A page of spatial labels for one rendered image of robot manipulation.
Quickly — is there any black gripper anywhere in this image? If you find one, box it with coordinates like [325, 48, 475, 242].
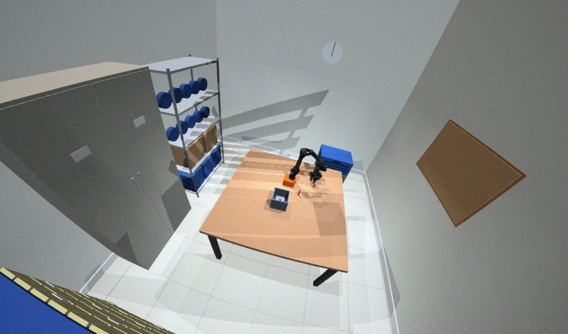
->
[309, 169, 320, 184]

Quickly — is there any light blue open box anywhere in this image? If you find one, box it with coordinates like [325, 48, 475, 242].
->
[270, 187, 290, 211]

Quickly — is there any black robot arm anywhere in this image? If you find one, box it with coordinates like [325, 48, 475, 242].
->
[289, 148, 327, 180]

